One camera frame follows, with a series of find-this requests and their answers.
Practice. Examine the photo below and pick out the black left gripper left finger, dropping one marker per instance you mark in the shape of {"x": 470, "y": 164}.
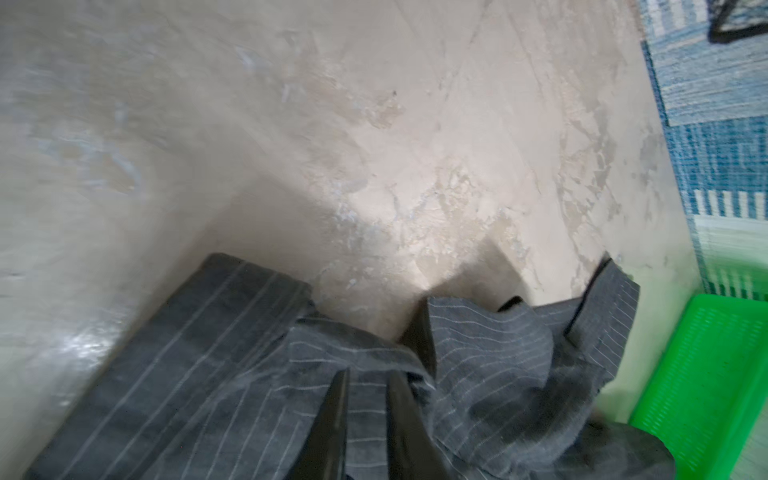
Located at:
{"x": 323, "y": 455}

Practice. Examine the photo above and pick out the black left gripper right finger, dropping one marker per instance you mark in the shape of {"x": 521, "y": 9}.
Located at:
{"x": 410, "y": 451}

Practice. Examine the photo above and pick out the dark pinstriped long sleeve shirt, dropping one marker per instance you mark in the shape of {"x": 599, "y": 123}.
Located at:
{"x": 227, "y": 378}

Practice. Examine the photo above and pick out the green plastic basket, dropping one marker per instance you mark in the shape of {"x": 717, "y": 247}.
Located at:
{"x": 709, "y": 387}

